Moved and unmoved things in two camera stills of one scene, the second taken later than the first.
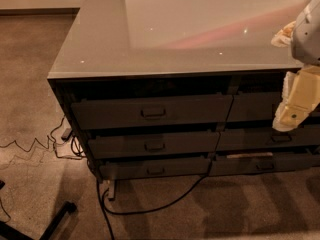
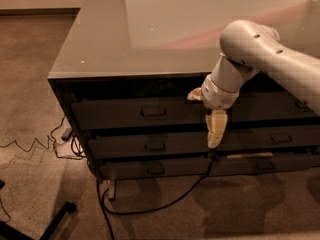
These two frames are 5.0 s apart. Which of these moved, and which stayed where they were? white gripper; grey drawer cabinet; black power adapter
Moved: white gripper
Stayed: black power adapter; grey drawer cabinet
